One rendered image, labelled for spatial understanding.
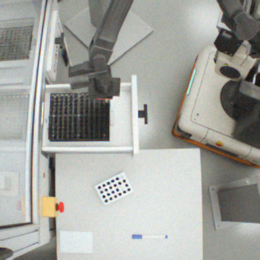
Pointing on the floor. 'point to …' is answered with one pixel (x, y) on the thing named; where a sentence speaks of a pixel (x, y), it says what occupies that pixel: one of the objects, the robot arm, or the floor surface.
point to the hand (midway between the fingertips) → (106, 97)
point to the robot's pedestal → (235, 203)
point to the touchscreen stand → (79, 26)
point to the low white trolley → (133, 204)
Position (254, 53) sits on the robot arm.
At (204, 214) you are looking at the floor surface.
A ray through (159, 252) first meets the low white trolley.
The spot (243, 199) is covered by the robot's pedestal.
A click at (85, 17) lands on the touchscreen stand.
